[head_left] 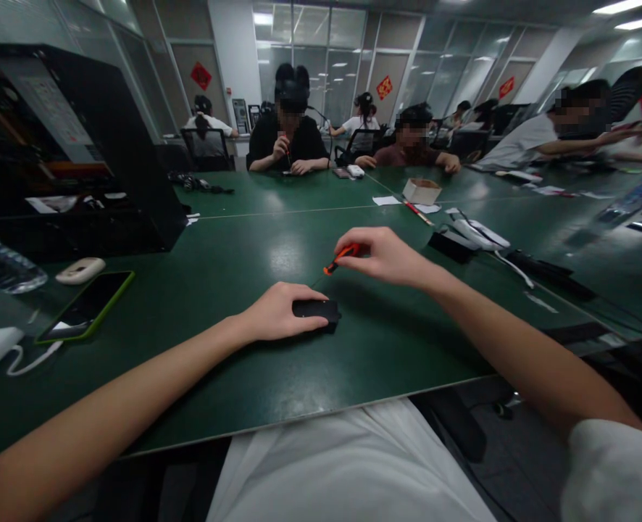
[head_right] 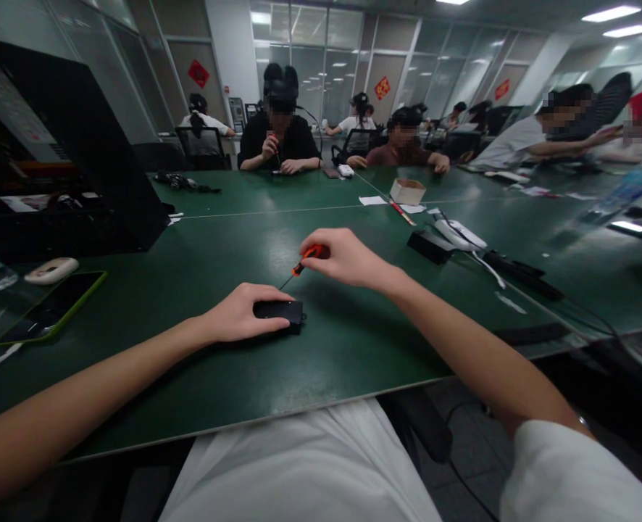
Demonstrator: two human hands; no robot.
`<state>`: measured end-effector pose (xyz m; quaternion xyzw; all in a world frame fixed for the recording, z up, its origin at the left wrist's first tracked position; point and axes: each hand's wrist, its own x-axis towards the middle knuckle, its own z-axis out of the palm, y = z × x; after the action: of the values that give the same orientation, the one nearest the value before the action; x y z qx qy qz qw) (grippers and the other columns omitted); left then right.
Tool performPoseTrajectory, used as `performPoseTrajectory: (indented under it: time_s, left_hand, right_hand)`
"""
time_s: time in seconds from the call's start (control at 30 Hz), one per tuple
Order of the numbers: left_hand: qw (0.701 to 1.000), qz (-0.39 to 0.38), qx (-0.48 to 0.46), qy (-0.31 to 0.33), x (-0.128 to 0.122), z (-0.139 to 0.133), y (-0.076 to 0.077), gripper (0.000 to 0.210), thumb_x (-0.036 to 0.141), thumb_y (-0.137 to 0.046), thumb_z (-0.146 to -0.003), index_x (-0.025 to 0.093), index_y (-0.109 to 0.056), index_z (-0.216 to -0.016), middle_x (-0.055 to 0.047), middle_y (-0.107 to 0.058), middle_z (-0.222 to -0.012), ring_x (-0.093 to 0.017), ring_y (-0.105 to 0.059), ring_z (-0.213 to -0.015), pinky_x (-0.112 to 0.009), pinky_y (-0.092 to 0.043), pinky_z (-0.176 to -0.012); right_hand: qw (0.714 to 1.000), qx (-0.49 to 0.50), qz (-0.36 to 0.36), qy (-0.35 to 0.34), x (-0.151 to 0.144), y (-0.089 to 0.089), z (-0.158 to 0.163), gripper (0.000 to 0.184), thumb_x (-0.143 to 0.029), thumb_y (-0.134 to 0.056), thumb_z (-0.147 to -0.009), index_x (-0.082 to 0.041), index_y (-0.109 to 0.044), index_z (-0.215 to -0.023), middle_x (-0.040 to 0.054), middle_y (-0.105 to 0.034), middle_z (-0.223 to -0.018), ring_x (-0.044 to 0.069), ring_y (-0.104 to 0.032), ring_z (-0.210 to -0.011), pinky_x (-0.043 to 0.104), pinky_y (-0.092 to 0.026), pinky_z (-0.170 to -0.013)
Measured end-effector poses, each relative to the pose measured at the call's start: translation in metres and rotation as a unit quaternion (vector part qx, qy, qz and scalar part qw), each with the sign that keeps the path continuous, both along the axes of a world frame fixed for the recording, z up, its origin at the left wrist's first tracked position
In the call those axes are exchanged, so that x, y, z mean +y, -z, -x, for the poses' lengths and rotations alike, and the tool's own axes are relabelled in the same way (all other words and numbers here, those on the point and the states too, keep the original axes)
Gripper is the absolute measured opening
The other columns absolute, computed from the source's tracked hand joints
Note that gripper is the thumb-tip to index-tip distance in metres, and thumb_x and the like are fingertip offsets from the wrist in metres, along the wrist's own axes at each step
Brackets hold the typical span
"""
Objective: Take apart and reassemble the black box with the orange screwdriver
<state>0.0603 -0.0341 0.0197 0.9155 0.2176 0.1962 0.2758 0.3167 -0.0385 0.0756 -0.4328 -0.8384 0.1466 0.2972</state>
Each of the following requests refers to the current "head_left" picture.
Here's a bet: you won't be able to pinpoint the person's left hand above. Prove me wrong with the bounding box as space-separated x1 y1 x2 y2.
235 281 331 344

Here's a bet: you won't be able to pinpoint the person's right hand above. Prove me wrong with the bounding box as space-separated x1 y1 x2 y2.
334 226 437 290

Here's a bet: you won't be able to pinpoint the person's left index finger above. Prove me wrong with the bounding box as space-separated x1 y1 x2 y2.
270 281 331 305

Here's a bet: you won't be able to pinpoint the person's right index finger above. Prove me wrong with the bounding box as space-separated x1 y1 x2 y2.
334 228 390 255

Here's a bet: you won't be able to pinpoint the person's right thumb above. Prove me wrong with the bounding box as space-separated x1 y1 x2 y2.
338 252 387 274

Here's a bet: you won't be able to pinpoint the person's left thumb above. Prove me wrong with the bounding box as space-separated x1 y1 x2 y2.
288 312 331 334

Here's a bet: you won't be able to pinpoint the small black device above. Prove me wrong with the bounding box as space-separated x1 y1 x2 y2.
291 297 343 334

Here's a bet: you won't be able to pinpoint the orange black screwdriver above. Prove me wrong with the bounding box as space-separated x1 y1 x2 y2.
309 244 362 288

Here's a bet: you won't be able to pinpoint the red brown screwdriver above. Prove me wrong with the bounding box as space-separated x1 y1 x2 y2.
401 199 435 226

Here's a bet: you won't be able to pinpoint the small cardboard box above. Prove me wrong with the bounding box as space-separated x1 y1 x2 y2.
401 177 443 205

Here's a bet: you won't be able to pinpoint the black rectangular adapter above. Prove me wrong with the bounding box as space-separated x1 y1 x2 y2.
428 228 480 265

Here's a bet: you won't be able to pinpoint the black mesh chair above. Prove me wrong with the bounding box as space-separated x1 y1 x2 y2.
180 128 234 173
333 128 387 165

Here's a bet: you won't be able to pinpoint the person's body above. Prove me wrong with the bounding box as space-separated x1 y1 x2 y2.
205 398 497 522

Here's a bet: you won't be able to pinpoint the long black device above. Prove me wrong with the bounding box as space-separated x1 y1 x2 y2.
505 248 597 301

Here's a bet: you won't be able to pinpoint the phone in green case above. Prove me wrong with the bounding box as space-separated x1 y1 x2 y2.
33 269 137 347

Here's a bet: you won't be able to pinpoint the white oval device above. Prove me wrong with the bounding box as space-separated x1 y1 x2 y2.
55 256 107 286

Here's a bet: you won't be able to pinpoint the black computer case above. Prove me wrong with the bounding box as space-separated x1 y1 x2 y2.
0 42 190 263

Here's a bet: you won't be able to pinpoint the blue label water bottle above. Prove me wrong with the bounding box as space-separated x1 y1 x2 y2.
596 162 642 225

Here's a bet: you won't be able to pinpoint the clear plastic water bottle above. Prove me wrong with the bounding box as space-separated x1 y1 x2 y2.
0 227 49 295

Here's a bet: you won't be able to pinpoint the black office chair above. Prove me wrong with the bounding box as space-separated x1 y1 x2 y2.
607 65 642 127

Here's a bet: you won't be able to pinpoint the black tangled cables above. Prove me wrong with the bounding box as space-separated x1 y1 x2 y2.
167 170 235 196

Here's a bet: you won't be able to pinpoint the white power cord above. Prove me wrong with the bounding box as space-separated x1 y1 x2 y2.
493 249 535 290

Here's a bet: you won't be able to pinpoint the black cable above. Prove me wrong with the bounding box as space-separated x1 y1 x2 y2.
584 291 642 350

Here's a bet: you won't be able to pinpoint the white charging cable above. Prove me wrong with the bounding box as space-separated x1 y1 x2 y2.
6 339 64 378

